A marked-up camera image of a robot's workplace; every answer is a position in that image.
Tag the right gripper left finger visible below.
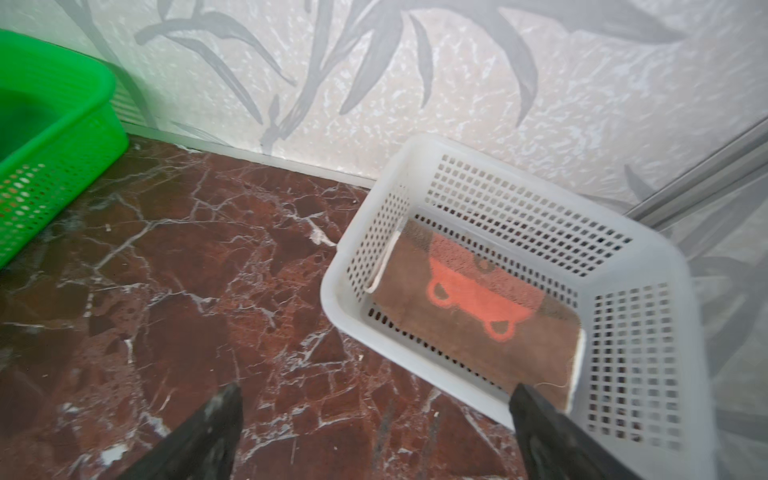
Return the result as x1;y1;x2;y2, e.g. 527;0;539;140
119;383;243;480

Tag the pink brown bear towel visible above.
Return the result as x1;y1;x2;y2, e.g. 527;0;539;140
367;220;586;412

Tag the white plastic basket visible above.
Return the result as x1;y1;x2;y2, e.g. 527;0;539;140
321;134;717;479

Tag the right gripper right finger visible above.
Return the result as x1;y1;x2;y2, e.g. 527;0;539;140
509;384;638;480

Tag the green plastic basket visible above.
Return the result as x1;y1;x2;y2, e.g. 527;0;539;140
1;30;129;265

